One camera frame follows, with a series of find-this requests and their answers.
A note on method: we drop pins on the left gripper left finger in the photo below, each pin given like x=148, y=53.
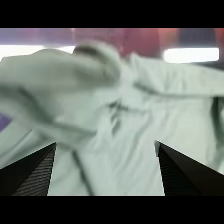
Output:
x=31, y=176

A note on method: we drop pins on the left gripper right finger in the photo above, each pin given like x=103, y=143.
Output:
x=186, y=176

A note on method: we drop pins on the pale green shirt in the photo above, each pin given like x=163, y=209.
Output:
x=126, y=113

